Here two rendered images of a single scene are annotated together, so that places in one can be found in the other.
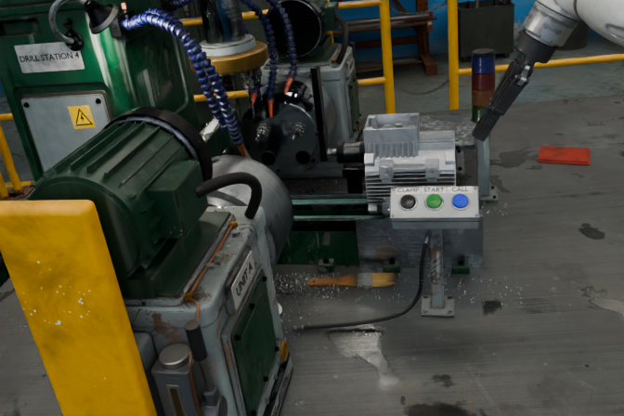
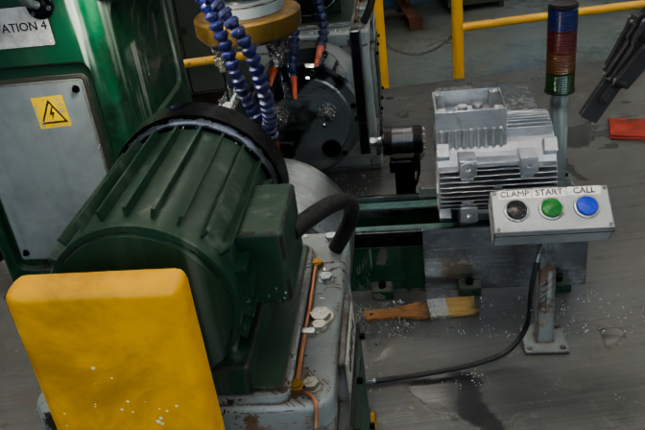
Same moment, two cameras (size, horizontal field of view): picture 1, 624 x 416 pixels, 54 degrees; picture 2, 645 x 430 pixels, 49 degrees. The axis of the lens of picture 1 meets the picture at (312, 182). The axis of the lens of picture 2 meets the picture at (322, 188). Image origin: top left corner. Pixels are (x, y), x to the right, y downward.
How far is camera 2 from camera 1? 27 cm
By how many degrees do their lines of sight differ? 6
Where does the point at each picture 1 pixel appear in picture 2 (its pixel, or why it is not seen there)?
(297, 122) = (324, 103)
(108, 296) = (205, 412)
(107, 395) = not seen: outside the picture
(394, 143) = (475, 130)
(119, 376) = not seen: outside the picture
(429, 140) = (519, 124)
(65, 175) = (117, 224)
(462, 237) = (562, 246)
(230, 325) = (346, 417)
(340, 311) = (417, 354)
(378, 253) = (451, 271)
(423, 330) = (535, 373)
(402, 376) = not seen: outside the picture
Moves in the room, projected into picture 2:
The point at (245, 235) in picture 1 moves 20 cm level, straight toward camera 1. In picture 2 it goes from (340, 279) to (411, 402)
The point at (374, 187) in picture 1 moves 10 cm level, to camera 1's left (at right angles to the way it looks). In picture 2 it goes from (451, 188) to (394, 198)
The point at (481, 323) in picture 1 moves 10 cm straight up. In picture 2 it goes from (607, 360) to (611, 309)
